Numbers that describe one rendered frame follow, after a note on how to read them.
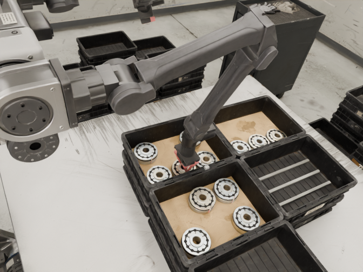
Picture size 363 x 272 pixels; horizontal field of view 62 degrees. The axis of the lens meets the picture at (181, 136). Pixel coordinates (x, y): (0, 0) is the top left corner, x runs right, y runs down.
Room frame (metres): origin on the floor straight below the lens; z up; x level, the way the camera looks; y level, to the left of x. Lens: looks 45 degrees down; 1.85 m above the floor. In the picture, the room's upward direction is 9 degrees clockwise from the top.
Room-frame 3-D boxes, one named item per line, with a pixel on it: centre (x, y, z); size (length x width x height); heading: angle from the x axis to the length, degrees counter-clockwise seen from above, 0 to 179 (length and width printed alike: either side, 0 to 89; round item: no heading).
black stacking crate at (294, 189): (0.82, -0.49, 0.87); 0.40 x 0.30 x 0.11; 124
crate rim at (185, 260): (0.60, -0.16, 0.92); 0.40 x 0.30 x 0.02; 124
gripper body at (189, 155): (0.79, -0.03, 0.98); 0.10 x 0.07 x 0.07; 35
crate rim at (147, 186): (0.85, 0.01, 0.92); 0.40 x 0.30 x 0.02; 124
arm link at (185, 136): (0.79, -0.04, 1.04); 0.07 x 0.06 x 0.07; 128
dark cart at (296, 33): (2.59, -0.64, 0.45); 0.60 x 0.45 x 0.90; 128
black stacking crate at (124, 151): (0.85, 0.01, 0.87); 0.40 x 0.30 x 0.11; 124
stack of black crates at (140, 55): (2.36, 0.38, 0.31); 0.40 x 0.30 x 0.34; 128
